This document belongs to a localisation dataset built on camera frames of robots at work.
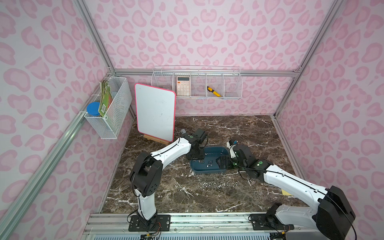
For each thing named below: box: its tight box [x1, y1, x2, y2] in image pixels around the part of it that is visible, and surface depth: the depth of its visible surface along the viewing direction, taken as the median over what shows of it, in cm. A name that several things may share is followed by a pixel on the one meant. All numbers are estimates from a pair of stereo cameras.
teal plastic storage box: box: [189, 146, 229, 175], surface depth 95 cm
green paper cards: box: [98, 80, 113, 118], surface depth 70 cm
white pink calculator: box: [176, 76, 191, 96], surface depth 97 cm
